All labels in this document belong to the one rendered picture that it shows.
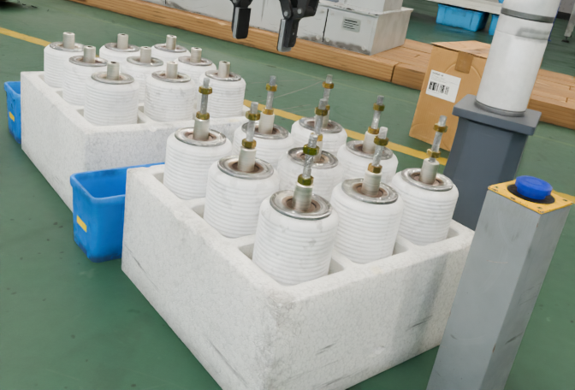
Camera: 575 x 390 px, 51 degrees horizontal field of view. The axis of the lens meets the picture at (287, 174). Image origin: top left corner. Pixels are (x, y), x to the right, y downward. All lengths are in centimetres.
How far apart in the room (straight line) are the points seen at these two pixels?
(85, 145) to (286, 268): 51
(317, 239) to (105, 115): 56
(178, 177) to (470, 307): 43
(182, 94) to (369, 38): 171
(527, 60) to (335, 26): 177
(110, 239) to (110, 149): 17
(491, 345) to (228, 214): 36
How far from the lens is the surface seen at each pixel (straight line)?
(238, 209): 78
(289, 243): 69
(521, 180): 74
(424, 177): 87
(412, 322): 89
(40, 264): 105
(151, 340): 89
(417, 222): 86
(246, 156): 79
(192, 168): 86
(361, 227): 77
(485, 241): 75
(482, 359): 80
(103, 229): 102
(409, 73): 267
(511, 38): 115
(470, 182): 119
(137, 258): 96
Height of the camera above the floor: 55
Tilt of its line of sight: 22 degrees down
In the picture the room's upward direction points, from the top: 10 degrees clockwise
